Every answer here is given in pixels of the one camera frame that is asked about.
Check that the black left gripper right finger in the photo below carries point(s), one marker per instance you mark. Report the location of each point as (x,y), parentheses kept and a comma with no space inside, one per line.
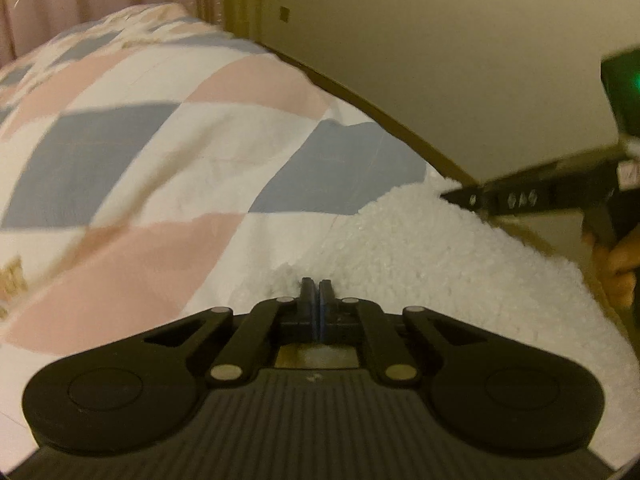
(330,314)

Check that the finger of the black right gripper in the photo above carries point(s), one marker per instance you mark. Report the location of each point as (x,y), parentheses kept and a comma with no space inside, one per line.
(578,182)

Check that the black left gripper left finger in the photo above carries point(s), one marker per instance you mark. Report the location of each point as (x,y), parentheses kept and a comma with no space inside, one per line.
(308,310)

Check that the white fleece jacket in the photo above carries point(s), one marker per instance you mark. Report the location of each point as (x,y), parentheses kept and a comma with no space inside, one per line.
(407,246)

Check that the person's right hand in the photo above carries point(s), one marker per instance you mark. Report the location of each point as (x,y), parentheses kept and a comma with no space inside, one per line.
(615,267)

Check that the checkered pink grey quilt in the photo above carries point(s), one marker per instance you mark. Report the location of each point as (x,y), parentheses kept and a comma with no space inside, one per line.
(149,162)

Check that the white wall socket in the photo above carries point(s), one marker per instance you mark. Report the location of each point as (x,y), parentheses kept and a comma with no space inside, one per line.
(284,14)

